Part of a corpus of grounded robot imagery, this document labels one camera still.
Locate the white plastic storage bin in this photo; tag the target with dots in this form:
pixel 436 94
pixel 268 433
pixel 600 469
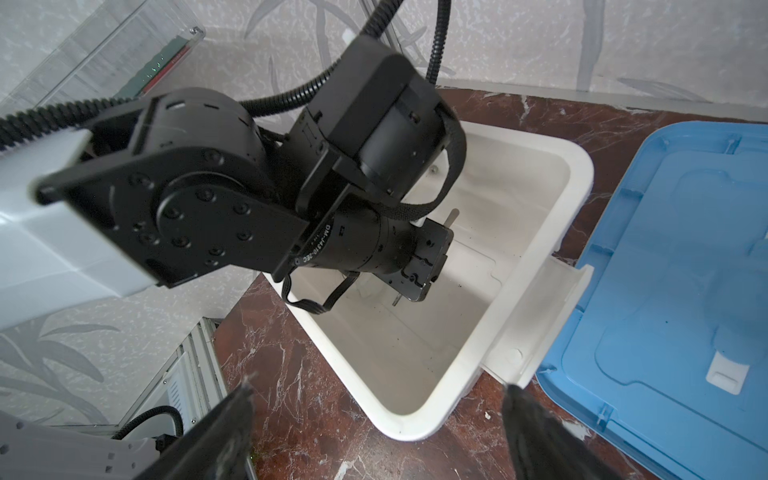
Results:
pixel 497 306

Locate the clear acrylic wall shelf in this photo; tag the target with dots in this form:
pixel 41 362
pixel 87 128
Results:
pixel 55 52

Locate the blue plastic bin lid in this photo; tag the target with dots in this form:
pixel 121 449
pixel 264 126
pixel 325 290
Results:
pixel 665 354

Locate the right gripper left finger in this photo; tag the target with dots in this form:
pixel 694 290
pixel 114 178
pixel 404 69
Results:
pixel 217 448

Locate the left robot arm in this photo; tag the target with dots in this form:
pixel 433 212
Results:
pixel 103 198

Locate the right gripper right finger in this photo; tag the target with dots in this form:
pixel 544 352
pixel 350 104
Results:
pixel 540 447

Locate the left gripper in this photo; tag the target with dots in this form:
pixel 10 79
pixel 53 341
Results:
pixel 423 258

